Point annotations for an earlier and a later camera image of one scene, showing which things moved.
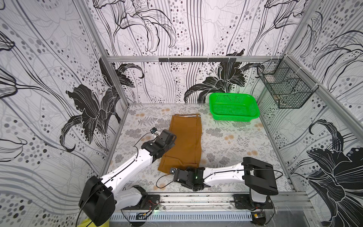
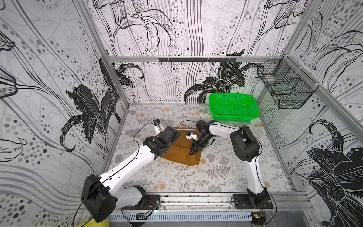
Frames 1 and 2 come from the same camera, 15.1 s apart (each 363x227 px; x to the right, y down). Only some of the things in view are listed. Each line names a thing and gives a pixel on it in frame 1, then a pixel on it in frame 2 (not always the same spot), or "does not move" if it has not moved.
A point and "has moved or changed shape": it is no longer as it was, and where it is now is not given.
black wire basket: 289,87 does not move
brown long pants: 186,152 has moved or changed shape
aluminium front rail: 280,201 does not move
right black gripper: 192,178 -> 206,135
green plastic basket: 226,107 does not move
